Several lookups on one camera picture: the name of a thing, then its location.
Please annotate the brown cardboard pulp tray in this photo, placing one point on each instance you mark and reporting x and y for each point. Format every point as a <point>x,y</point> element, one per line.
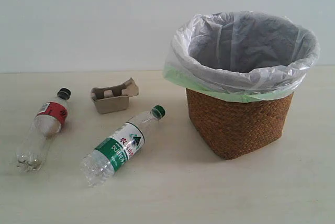
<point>115,98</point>

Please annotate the green label clear bottle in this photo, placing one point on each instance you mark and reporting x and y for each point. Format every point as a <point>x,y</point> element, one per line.
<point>112,153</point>

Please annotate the red label clear bottle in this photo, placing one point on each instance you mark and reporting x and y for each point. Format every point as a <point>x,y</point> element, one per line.
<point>46,125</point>

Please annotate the brown woven wicker basket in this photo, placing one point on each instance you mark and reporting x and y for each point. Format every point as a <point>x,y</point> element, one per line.
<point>234,129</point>

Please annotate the translucent white bin liner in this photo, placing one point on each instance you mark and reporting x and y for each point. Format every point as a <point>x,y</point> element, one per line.
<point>241,56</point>

